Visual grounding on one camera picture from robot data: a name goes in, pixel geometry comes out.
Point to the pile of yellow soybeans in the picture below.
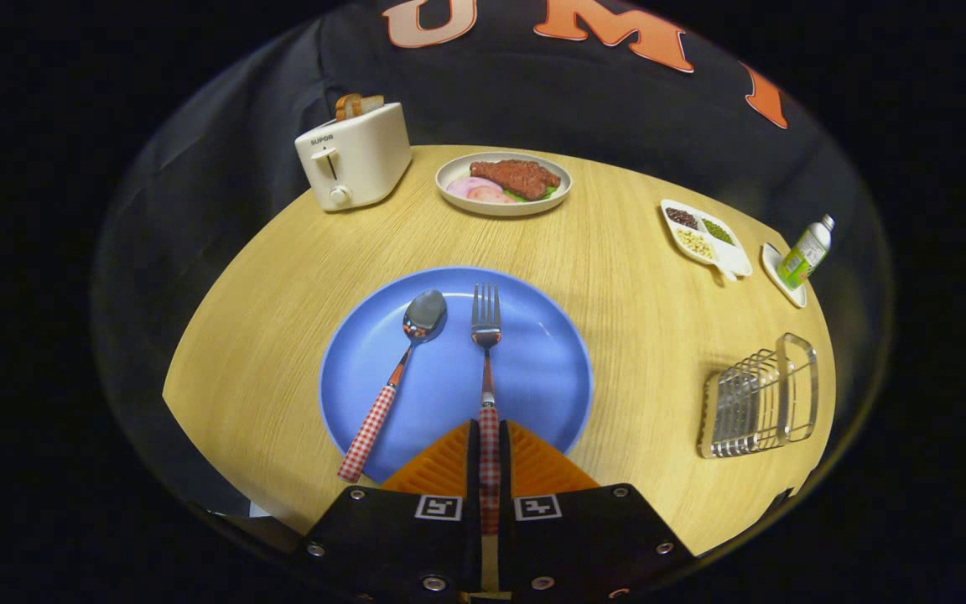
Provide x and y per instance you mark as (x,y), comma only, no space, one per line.
(695,244)

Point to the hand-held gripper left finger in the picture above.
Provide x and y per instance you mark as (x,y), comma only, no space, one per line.
(473,503)

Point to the white toaster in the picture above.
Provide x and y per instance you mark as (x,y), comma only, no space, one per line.
(366,155)

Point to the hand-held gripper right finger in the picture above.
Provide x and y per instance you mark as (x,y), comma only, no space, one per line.
(505,503)

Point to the white divided dish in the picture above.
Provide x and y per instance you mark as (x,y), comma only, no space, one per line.
(734,260)

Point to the brown toast slice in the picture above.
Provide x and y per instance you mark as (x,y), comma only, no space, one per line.
(347,106)
(372,104)

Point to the green lettuce leaf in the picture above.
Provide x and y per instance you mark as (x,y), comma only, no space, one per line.
(546,193)

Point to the brown steak piece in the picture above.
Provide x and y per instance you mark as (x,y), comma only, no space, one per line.
(516,176)

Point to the pink ham slice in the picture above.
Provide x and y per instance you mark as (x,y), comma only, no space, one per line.
(487,195)
(462,186)

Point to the metal cutlery drainer rack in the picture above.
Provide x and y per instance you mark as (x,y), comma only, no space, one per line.
(751,403)

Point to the pile of green beans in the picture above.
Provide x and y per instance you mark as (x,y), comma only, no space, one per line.
(718,231)

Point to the silver bottle with green label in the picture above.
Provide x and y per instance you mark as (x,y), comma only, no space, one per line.
(802,256)

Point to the pile of dark red beans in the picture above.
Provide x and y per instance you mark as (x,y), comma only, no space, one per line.
(682,218)

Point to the blue round plate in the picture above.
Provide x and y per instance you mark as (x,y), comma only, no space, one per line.
(533,377)

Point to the grey oval food plate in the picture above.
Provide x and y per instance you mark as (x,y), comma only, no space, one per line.
(449,172)

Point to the small white square dish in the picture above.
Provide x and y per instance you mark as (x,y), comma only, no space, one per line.
(775,267)

